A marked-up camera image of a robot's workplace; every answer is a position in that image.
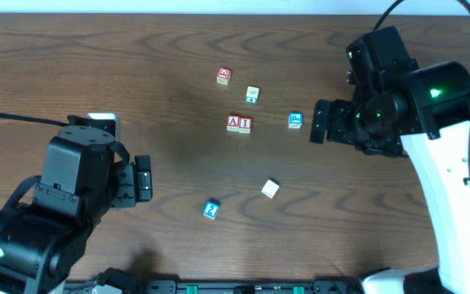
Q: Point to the plain wooden ball block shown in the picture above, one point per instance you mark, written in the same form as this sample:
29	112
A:
270	188

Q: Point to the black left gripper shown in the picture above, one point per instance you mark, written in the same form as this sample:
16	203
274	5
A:
142	178

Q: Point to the red letter A block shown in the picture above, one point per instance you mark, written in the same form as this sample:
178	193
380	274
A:
233	123

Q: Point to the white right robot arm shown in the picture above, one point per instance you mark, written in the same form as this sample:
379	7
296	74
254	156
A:
401	110

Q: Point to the red number 3 block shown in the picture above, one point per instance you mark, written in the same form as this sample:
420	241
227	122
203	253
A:
223	76

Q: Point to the blue number 2 block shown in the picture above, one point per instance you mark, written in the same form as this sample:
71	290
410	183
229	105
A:
211	209

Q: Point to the green number 4 block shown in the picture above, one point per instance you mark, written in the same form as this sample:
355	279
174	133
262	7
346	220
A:
252	95

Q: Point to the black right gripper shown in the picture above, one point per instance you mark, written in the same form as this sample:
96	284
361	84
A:
322	121

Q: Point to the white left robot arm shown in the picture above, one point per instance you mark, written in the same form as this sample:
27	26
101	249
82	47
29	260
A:
46	222

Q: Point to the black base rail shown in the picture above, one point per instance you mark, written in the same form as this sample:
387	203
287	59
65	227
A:
120	282

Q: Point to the blue letter P block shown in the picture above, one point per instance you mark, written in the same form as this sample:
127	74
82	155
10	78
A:
295	120

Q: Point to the red letter I block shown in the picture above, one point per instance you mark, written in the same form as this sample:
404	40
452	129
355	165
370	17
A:
245	125

